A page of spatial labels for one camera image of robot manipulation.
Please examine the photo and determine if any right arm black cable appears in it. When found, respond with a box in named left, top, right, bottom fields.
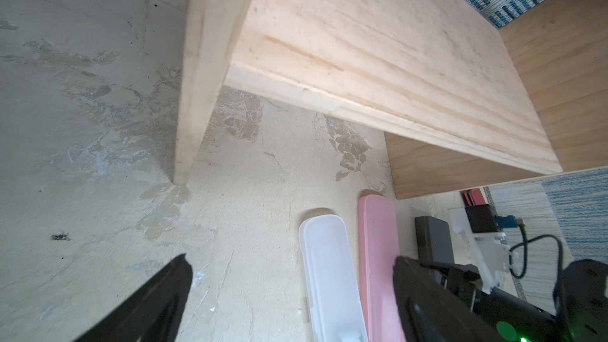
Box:
left=507, top=222, right=566, bottom=280

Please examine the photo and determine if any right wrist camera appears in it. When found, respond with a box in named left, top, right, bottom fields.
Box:
left=448, top=207, right=518, bottom=296

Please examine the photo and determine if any clear frosted pencil case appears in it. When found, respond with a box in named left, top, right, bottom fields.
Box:
left=299, top=215, right=367, bottom=341

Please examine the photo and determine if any red wallet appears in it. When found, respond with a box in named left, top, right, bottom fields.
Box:
left=461, top=188, right=487, bottom=207

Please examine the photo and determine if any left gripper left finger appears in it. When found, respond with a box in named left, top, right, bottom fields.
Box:
left=77, top=254, right=193, bottom=341

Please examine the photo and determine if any translucent pink pencil case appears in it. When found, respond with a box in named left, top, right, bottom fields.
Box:
left=358, top=194, right=405, bottom=341

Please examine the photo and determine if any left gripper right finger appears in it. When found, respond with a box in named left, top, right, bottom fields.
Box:
left=393, top=256, right=494, bottom=341

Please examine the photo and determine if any wooden two-tier shelf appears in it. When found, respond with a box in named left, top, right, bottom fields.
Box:
left=173, top=0, right=607, bottom=199

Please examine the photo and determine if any black pencil case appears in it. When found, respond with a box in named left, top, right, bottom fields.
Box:
left=414, top=216, right=455, bottom=264

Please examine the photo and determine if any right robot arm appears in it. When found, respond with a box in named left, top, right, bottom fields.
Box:
left=421, top=259, right=607, bottom=341

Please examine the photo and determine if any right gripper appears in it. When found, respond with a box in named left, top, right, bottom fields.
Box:
left=420, top=261, right=482, bottom=304

